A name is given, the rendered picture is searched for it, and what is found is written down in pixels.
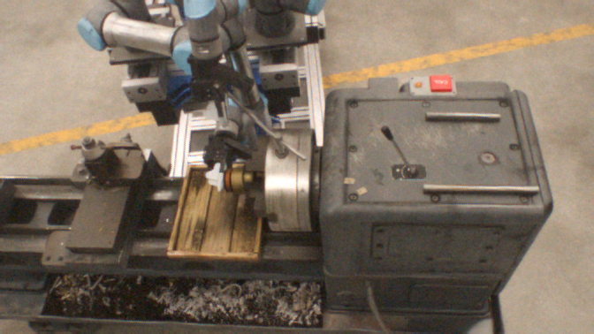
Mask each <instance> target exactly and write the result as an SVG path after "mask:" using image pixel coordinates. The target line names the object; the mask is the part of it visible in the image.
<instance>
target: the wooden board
mask: <svg viewBox="0 0 594 334"><path fill-rule="evenodd" d="M207 169H208V165H207V164H189V165H188V166H187V173H186V176H185V181H186V182H185V181H184V185H183V188H182V194H181V195H180V197H179V205H178V210H177V215H176V218H175V222H174V225H173V230H172V234H171V240H170V244H169V247H168V251H167V252H168V254H167V256H168V257H169V258H170V259H171V260H199V259H201V260H202V261H229V260H230V261H246V262H259V259H260V252H261V244H262V237H263V230H264V222H265V217H255V212H254V206H252V205H251V204H250V200H249V198H246V195H245V194H238V195H237V194H228V193H227V192H226V191H225V188H224V189H222V192H221V193H219V192H218V190H217V186H213V185H211V184H209V178H206V176H205V175H206V174H207V172H209V171H207ZM197 171H198V172H197ZM196 172H197V174H196ZM200 173H201V174H200ZM193 176H194V177H193ZM198 176H199V177H198ZM204 176H205V177H204ZM192 178H194V179H193V180H192ZM198 179H199V180H198ZM193 181H194V182H193ZM195 182H196V184H195ZM205 182H206V183H205ZM190 183H191V184H190ZM189 187H190V188H191V190H190V188H189ZM212 188H213V189H212ZM211 189H212V191H211ZM190 192H191V193H190ZM209 192H210V193H209ZM226 198H227V199H226ZM240 202H241V204H240ZM244 202H245V204H244ZM247 205H249V206H247ZM244 206H245V208H244ZM250 206H251V207H250ZM241 209H242V210H241ZM244 210H245V212H242V211H244ZM250 211H251V212H250ZM249 212H250V213H249ZM252 212H253V213H252ZM242 213H244V214H242ZM247 213H248V214H247ZM239 214H240V215H239ZM241 214H242V215H241ZM245 215H246V216H245ZM252 215H253V216H252ZM240 217H241V218H240ZM250 217H251V219H250ZM244 219H246V220H244ZM253 219H254V220H253ZM238 220H239V221H238ZM259 222H260V223H259ZM182 225H183V226H182ZM191 226H192V227H193V228H191ZM197 226H198V228H197ZM234 226H235V227H237V228H235V227H234ZM255 226H256V228H255ZM251 227H252V229H251ZM246 228H247V231H246V234H245V232H244V231H245V230H246ZM254 228H255V230H254ZM196 229H197V230H196ZM198 229H199V230H198ZM233 229H234V230H233ZM239 229H240V231H239ZM181 230H182V231H183V232H181ZM195 230H196V231H195ZM202 230H203V232H202ZM212 230H214V231H212ZM190 231H191V232H190ZM231 231H232V232H231ZM252 231H253V232H252ZM179 232H180V233H179ZM198 232H199V233H198ZM243 232H244V233H243ZM189 233H190V234H189ZM205 233H206V234H205ZM249 233H250V234H249ZM198 234H199V235H198ZM207 234H208V235H207ZM233 234H234V235H233ZM258 234H259V235H258ZM183 235H184V236H183ZM203 235H204V236H205V237H204V236H203ZM206 235H207V236H206ZM220 235H221V236H220ZM185 236H186V237H185ZM195 236H196V237H195ZM197 236H199V237H198V238H197ZM208 236H209V237H208ZM244 236H245V237H244ZM251 236H252V237H255V238H252V237H251ZM184 237H185V238H184ZM207 237H208V238H207ZM179 238H181V239H179ZM220 238H223V239H220ZM243 238H244V239H243ZM251 238H252V239H251ZM181 240H182V241H181ZM197 241H198V242H197ZM200 241H201V242H202V241H203V242H202V243H201V244H200V243H199V242H200ZM249 241H251V242H249ZM172 242H173V243H172ZM195 242H197V243H195ZM178 243H180V245H179V244H178ZM246 243H247V245H246ZM252 243H253V245H252ZM185 244H186V245H185ZM249 244H250V245H251V246H250V245H249ZM176 245H177V247H176ZM228 245H229V246H228ZM243 245H244V246H243ZM182 247H183V248H185V251H183V250H184V249H181V248H182ZM189 247H190V249H189ZM228 247H229V249H228ZM241 247H243V249H241ZM177 248H178V249H177ZM193 248H194V250H193ZM200 248H201V249H202V250H203V251H200ZM203 248H204V249H203ZM245 248H247V251H246V249H245ZM252 248H253V249H254V252H252V251H253V249H252ZM205 249H207V252H206V251H205ZM215 249H216V250H215ZM178 250H179V251H178ZM227 250H228V252H227ZM233 251H234V252H233ZM184 252H186V254H184ZM213 252H214V253H213ZM250 252H252V253H250Z"/></svg>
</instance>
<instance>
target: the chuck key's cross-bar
mask: <svg viewBox="0 0 594 334"><path fill-rule="evenodd" d="M228 97H229V98H230V99H231V100H232V101H233V102H235V103H236V104H237V105H238V106H239V107H240V108H241V109H242V110H244V112H245V113H246V114H247V115H248V116H250V117H251V118H252V119H253V120H254V121H255V122H256V123H257V124H258V125H259V126H260V127H261V128H262V129H264V130H265V131H266V133H267V134H268V135H270V136H271V137H272V138H274V133H273V132H272V130H271V129H269V128H268V127H267V126H266V125H265V124H263V123H262V122H261V121H260V120H259V119H258V118H256V117H255V116H254V115H253V114H252V113H251V111H250V110H249V109H248V108H247V107H246V106H245V105H242V104H241V103H240V102H239V101H238V100H237V99H236V98H235V97H234V96H233V95H232V94H231V93H229V91H228ZM279 143H280V144H282V145H284V146H285V147H287V148H288V149H290V150H291V152H292V153H293V154H295V155H296V156H298V157H299V158H300V159H301V160H303V161H306V160H307V157H306V156H304V155H302V154H300V153H299V152H298V150H297V149H295V148H294V147H292V146H291V145H290V144H288V143H287V142H286V141H284V140H281V141H280V142H279Z"/></svg>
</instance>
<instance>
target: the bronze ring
mask: <svg viewBox="0 0 594 334"><path fill-rule="evenodd" d="M223 180H224V185H225V191H226V192H227V193H228V194H244V193H245V184H246V182H257V174H256V171H247V165H246V164H244V165H242V166H237V167H233V168H230V169H225V173H223Z"/></svg>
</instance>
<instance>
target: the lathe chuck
mask: <svg viewBox="0 0 594 334"><path fill-rule="evenodd" d="M277 129H281V130H279V131H275V130H277ZM272 132H273V133H281V135H282V139H284V141H286V142H287V143H288V144H290V145H291V146H292V147H294V148H295V149H297V150H298V145H299V138H300V133H301V128H273V130H272ZM285 148H287V147H285ZM287 150H288V155H287V156H286V157H278V156H277V155H276V152H277V146H276V142H275V139H274V138H272V137H271V136H270V137H269V140H268V146H267V154H266V164H265V200H266V212H267V214H269V215H270V213H275V215H278V221H277V222H276V223H273V222H272V221H269V226H270V229H271V230H272V231H273V232H300V231H301V230H300V226H299V221H298V211H297V157H298V156H296V155H295V154H293V153H292V152H291V150H290V149H288V148H287Z"/></svg>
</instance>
